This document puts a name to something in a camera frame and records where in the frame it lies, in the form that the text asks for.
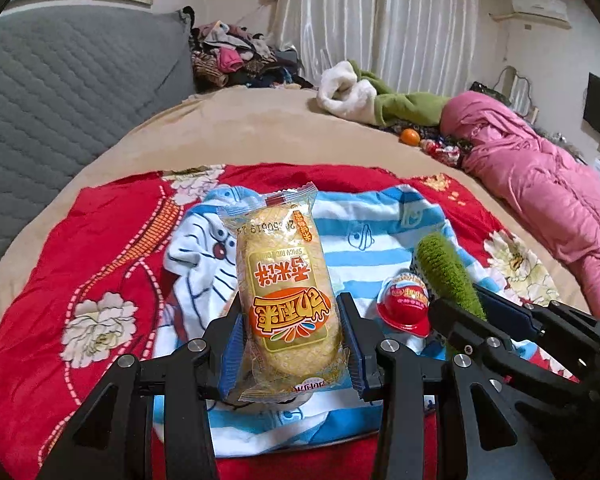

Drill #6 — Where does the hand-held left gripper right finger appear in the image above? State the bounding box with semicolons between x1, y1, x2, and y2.
336;291;556;480

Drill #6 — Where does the grey quilted headboard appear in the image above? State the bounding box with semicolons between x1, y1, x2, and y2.
0;5;198;286

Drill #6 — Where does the red toy egg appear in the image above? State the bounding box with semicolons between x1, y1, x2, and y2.
376;270;433;338

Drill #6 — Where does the green fuzzy scrunchie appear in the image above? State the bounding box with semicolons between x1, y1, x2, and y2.
414;232;488;358

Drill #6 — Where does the pink quilt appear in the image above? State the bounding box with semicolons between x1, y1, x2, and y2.
440;91;600;326

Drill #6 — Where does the pile of clothes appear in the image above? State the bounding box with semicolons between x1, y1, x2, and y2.
190;20;313;92

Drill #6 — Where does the dark patterned cloth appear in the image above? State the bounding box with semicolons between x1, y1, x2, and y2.
385;120;468;161

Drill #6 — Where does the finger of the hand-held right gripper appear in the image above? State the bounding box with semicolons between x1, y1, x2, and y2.
426;297;586;411
472;284;600;356

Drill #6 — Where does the green white plush garment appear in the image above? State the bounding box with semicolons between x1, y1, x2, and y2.
316;60;453;128

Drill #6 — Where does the blue striped cartoon towel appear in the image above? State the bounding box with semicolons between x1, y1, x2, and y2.
152;185;546;458

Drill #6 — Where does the red floral blanket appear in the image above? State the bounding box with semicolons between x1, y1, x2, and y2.
0;162;581;480

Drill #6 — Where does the white pleated curtain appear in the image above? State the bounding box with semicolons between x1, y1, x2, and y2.
270;0;481;96

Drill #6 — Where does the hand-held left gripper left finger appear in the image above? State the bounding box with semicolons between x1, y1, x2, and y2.
35;300;243;480

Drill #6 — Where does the metal frame chair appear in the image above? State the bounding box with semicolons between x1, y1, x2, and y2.
495;65;538;123

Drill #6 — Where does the yellow rice cracker packet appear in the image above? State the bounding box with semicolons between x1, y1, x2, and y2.
216;181;351;406

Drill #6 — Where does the white air conditioner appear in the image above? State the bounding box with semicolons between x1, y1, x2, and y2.
510;0;570;25

